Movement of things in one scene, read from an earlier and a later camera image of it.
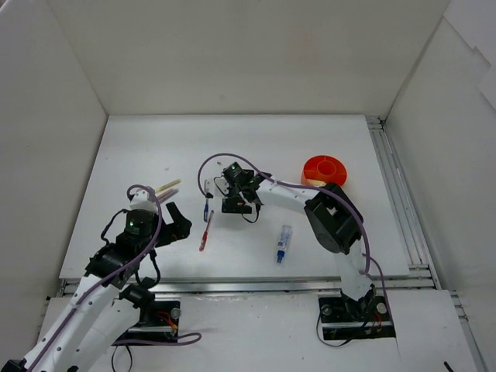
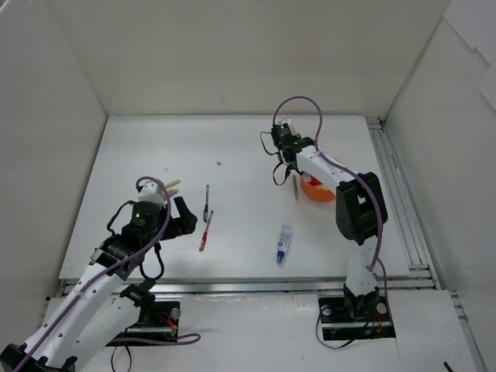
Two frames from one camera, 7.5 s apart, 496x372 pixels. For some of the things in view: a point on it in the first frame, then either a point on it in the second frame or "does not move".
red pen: x=205 y=233 does not move
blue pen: x=205 y=215 does not move
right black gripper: x=236 y=207 → x=289 y=156
